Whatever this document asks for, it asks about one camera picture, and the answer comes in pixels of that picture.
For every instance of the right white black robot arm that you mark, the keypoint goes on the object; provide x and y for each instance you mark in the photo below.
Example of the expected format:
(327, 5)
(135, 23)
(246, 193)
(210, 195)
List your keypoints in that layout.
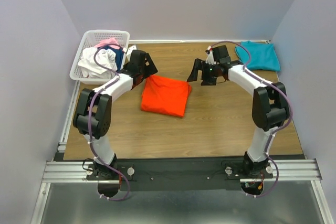
(270, 108)

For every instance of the white plastic laundry basket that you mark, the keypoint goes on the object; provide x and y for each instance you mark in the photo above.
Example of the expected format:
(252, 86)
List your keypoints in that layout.
(89, 39)

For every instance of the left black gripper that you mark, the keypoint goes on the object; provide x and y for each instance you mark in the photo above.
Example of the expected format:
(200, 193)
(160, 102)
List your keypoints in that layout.
(150, 69)

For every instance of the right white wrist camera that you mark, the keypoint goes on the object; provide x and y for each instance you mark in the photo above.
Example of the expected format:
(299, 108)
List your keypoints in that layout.
(210, 58)

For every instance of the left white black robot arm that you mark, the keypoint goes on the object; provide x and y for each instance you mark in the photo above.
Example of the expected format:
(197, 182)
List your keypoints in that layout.
(93, 115)

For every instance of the teal t shirt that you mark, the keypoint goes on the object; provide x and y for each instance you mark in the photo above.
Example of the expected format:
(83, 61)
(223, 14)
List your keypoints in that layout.
(262, 56)

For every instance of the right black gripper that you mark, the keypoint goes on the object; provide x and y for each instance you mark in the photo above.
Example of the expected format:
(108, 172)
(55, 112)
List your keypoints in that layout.
(198, 65)

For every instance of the navy blue t shirt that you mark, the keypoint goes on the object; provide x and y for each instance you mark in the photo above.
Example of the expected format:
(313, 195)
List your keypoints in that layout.
(115, 56)

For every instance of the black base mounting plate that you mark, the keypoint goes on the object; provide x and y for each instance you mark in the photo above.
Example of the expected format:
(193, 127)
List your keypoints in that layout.
(174, 174)

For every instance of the orange t shirt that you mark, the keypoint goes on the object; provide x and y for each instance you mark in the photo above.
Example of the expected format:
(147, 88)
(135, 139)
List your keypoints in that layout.
(165, 96)

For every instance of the aluminium extrusion frame rail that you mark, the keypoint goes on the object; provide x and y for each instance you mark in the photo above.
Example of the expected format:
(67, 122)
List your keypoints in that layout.
(294, 169)

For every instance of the pink t shirt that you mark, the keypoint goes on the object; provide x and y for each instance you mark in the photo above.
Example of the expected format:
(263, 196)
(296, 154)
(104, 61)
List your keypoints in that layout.
(110, 42)

